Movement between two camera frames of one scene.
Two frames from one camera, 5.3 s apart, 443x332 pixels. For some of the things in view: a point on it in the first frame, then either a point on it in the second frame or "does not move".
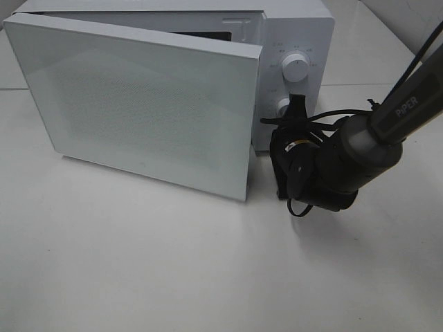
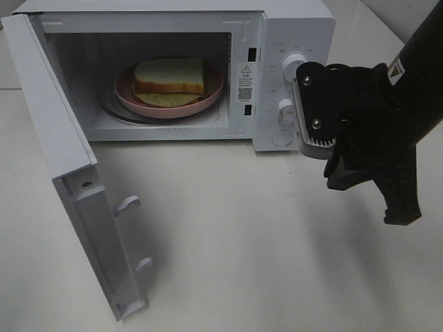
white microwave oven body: [296, 36] does not move
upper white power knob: [295, 67] does not move
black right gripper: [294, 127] → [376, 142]
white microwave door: [176, 109] → [68, 155]
